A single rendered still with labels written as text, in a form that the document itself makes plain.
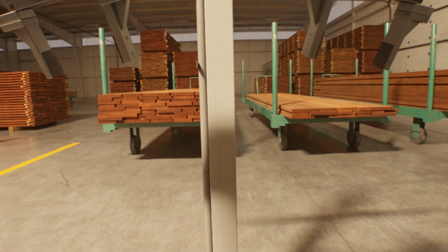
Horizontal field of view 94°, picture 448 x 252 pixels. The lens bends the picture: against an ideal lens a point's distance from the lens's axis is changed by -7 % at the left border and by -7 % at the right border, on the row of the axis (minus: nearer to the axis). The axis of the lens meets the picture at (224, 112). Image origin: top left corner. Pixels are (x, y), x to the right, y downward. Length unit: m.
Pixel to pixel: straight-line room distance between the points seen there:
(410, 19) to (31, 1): 0.53
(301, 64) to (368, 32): 3.18
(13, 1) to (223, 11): 0.35
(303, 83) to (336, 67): 1.53
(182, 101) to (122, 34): 1.53
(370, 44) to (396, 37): 11.06
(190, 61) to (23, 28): 9.17
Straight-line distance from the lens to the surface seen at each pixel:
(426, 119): 2.96
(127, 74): 10.19
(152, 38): 9.97
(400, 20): 0.44
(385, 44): 0.44
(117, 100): 2.02
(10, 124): 5.66
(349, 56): 10.96
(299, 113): 1.94
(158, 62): 9.83
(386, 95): 2.62
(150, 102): 1.92
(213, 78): 0.49
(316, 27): 0.35
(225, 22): 0.51
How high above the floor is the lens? 0.70
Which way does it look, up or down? 7 degrees down
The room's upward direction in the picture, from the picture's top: 1 degrees counter-clockwise
